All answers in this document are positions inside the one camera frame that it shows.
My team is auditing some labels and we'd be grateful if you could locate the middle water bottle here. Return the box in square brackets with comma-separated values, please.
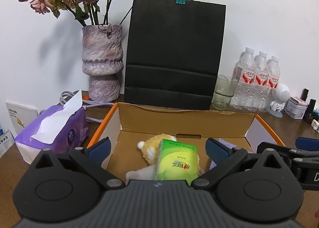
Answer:
[252, 51, 269, 111]

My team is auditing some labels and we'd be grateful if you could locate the purple knitted cloth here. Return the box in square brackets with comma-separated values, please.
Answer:
[206, 138, 236, 170]

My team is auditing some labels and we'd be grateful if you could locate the white robot figurine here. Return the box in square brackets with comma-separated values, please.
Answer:
[268, 83, 290, 118]

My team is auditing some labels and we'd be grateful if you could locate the purple tissue pack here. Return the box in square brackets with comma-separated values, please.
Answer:
[15, 90, 89, 164]

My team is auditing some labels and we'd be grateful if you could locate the white charger power strip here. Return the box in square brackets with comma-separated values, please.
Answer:
[311, 116, 319, 133]

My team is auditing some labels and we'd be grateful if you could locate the white booklet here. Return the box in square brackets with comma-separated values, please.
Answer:
[6, 102, 38, 135]

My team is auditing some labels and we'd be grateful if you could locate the green glass cup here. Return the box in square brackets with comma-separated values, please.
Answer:
[212, 75, 238, 111]

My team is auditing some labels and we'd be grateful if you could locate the black cosmetic bottle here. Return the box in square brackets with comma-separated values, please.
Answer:
[303, 99, 316, 124]

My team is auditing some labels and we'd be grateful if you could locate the right water bottle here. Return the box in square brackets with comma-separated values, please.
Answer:
[263, 56, 281, 111]

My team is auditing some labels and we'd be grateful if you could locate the black paper shopping bag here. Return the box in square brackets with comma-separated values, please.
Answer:
[124, 0, 226, 110]

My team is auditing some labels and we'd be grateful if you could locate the green tissue packet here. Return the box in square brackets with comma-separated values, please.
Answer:
[154, 139, 200, 185]

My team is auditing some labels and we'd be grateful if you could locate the left water bottle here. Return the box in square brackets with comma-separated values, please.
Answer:
[230, 47, 257, 110]

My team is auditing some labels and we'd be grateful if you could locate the small decorated tin box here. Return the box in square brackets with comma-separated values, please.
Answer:
[284, 97, 308, 120]

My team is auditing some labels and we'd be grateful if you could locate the white and yellow plush sheep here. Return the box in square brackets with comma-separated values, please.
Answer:
[125, 134, 201, 181]

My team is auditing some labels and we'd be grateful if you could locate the water bottle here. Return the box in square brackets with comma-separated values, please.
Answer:
[263, 56, 281, 111]
[230, 47, 257, 110]
[252, 51, 269, 111]

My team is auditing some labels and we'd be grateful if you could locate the red pumpkin cardboard box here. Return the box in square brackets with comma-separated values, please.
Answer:
[88, 103, 284, 180]

